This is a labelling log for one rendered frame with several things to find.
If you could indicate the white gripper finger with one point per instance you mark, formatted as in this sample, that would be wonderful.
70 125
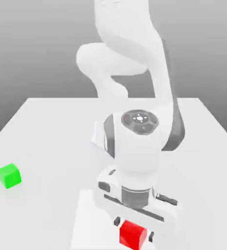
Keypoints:
117 221
151 236

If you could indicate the small red cube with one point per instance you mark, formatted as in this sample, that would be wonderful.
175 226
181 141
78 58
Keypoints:
131 234

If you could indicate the small green cube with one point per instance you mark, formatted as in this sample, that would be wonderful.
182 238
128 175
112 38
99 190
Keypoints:
9 176

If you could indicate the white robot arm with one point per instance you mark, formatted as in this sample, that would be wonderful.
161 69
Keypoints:
136 152

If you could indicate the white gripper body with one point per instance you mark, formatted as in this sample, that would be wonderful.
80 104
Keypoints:
113 208

